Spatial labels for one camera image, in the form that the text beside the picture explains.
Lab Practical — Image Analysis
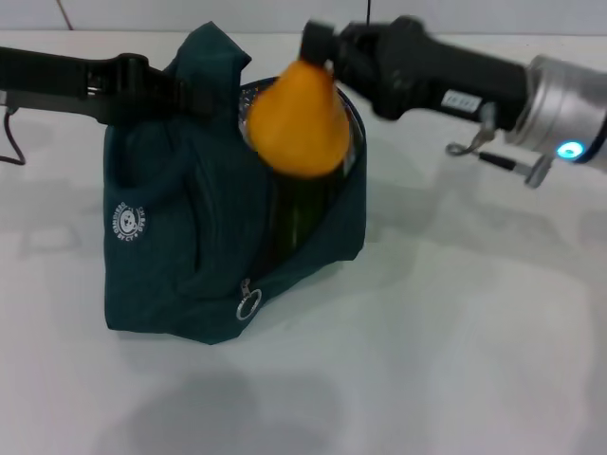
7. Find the dark teal insulated lunch bag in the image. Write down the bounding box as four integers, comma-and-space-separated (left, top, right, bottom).
101, 22, 367, 348

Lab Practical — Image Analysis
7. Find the left arm connector cable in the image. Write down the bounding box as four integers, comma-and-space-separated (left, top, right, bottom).
0, 106, 25, 168

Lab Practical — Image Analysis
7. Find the right arm connector cable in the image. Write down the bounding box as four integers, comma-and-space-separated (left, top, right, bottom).
445, 101, 557, 190

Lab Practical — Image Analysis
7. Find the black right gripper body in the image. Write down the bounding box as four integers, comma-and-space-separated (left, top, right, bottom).
333, 15, 528, 133

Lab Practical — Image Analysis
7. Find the arm connector cable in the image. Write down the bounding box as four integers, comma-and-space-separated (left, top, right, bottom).
445, 101, 557, 190
0, 106, 25, 168

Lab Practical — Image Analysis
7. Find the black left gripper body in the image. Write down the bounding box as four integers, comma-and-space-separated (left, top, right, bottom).
0, 45, 149, 128

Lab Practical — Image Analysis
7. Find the orange pear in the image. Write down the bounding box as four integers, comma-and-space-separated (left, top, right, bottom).
247, 59, 352, 179

